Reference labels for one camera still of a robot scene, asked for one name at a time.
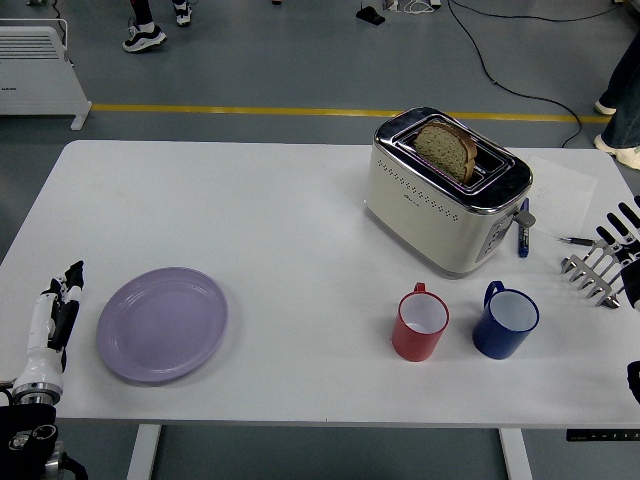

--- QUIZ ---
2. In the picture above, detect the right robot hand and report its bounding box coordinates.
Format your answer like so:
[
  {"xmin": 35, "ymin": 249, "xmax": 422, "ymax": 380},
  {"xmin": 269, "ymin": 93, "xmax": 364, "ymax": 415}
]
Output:
[{"xmin": 593, "ymin": 194, "xmax": 640, "ymax": 314}]

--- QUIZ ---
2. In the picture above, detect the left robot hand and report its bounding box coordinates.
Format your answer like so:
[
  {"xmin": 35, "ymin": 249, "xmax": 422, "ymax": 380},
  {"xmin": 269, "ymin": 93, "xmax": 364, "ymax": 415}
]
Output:
[{"xmin": 12, "ymin": 259, "xmax": 86, "ymax": 394}]

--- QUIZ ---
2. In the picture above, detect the purple plate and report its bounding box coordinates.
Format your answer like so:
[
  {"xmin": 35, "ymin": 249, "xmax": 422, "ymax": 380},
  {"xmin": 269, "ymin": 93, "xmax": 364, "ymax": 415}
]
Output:
[{"xmin": 96, "ymin": 266, "xmax": 230, "ymax": 385}]

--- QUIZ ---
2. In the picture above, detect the bread slice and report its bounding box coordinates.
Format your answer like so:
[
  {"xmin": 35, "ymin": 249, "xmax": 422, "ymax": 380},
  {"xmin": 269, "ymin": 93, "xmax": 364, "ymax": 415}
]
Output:
[{"xmin": 412, "ymin": 119, "xmax": 479, "ymax": 184}]

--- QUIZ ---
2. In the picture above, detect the metal toast rack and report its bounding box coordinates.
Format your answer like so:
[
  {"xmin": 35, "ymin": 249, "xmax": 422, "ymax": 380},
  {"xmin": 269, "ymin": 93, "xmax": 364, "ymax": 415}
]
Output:
[{"xmin": 559, "ymin": 238, "xmax": 626, "ymax": 310}]

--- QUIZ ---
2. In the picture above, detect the white paper sheet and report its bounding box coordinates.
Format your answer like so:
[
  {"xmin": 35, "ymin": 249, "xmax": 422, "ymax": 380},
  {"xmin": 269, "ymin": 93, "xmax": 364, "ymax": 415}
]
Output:
[{"xmin": 524, "ymin": 153, "xmax": 600, "ymax": 236}]

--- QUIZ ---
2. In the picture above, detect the blue marker pen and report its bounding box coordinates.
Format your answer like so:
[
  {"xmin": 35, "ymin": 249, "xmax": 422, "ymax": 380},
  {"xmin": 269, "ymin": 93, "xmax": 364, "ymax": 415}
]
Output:
[{"xmin": 516, "ymin": 197, "xmax": 531, "ymax": 259}]

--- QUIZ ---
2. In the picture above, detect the blue mug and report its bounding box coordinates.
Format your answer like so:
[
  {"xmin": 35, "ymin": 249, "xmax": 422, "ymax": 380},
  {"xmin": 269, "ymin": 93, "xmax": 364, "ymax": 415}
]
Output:
[{"xmin": 472, "ymin": 280, "xmax": 541, "ymax": 360}]

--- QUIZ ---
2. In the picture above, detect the black table control panel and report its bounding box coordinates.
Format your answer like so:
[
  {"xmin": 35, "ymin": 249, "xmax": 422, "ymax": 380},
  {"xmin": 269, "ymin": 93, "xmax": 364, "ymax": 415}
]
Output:
[{"xmin": 566, "ymin": 428, "xmax": 640, "ymax": 443}]

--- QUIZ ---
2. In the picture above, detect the white table leg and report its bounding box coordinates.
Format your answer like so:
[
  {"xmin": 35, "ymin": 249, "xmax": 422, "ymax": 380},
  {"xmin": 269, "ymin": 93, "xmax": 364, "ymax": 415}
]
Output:
[
  {"xmin": 498, "ymin": 428, "xmax": 534, "ymax": 480},
  {"xmin": 124, "ymin": 424, "xmax": 162, "ymax": 480}
]

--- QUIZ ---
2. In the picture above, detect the person in jeans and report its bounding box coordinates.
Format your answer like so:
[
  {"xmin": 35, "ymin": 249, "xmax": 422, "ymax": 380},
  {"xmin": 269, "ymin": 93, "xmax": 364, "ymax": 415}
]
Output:
[{"xmin": 593, "ymin": 37, "xmax": 640, "ymax": 170}]

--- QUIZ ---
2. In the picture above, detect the cream and chrome toaster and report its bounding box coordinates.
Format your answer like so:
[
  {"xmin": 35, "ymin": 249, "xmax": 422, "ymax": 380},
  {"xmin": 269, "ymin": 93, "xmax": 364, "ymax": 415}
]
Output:
[{"xmin": 363, "ymin": 106, "xmax": 537, "ymax": 280}]

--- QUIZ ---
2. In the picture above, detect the red mug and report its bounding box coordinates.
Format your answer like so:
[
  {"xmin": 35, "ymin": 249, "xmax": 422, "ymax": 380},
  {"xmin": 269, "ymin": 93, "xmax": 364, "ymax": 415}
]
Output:
[{"xmin": 391, "ymin": 282, "xmax": 451, "ymax": 363}]

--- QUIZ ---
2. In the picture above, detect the white panel heater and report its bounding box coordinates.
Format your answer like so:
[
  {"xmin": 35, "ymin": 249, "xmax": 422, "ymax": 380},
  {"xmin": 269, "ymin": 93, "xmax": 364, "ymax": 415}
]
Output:
[{"xmin": 0, "ymin": 18, "xmax": 94, "ymax": 132}]

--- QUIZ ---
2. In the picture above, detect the person with black-white shoes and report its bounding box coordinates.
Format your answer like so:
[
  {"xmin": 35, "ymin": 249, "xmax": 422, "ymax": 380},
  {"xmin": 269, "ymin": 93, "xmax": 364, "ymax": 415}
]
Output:
[{"xmin": 122, "ymin": 0, "xmax": 194, "ymax": 54}]

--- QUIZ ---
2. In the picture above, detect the black floor device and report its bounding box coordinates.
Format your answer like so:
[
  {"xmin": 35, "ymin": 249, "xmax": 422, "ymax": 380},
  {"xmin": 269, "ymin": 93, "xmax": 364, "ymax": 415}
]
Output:
[{"xmin": 355, "ymin": 0, "xmax": 386, "ymax": 25}]

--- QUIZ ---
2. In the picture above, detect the long black floor cable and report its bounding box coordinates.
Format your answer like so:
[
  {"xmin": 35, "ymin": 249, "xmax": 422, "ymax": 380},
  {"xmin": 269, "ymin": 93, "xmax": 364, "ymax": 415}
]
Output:
[{"xmin": 446, "ymin": 0, "xmax": 585, "ymax": 149}]

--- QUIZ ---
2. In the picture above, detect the thin black floor cable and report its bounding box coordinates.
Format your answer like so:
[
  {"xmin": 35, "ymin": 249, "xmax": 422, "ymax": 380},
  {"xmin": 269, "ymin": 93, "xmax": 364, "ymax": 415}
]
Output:
[{"xmin": 449, "ymin": 0, "xmax": 631, "ymax": 24}]

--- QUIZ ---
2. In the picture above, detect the black heater cord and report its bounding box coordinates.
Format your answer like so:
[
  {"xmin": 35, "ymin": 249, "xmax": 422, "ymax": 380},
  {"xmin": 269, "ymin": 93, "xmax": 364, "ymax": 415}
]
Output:
[{"xmin": 49, "ymin": 17, "xmax": 75, "ymax": 70}]

